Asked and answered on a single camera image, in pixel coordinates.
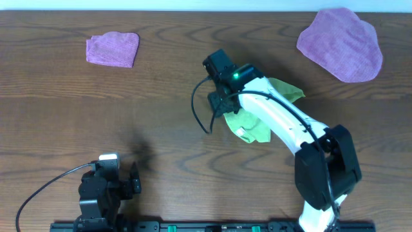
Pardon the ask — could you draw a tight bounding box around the green microfiber cloth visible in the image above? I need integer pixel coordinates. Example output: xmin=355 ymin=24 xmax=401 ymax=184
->
xmin=223 ymin=78 xmax=305 ymax=143

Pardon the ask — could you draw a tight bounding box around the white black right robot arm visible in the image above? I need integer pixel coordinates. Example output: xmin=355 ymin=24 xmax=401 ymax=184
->
xmin=203 ymin=49 xmax=362 ymax=231

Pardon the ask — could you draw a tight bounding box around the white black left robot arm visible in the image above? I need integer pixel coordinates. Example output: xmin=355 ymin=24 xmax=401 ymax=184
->
xmin=73 ymin=159 xmax=142 ymax=231

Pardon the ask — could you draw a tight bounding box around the large purple cloth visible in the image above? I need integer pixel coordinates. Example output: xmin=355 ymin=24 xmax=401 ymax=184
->
xmin=296 ymin=8 xmax=383 ymax=83

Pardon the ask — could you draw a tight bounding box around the small folded purple cloth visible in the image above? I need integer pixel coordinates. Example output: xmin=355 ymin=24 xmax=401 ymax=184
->
xmin=86 ymin=32 xmax=140 ymax=68

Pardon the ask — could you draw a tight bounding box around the black left camera cable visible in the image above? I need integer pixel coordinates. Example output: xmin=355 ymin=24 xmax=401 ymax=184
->
xmin=15 ymin=162 xmax=95 ymax=232

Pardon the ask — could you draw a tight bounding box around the black camera cable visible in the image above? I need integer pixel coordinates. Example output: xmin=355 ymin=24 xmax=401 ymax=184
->
xmin=15 ymin=162 xmax=95 ymax=232
xmin=191 ymin=75 xmax=341 ymax=226

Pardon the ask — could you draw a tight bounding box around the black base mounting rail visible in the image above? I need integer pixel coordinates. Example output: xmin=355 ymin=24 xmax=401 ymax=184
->
xmin=49 ymin=220 xmax=376 ymax=232

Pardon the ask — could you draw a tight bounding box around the black right camera cable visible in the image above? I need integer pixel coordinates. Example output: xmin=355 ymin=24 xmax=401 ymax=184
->
xmin=191 ymin=75 xmax=341 ymax=226

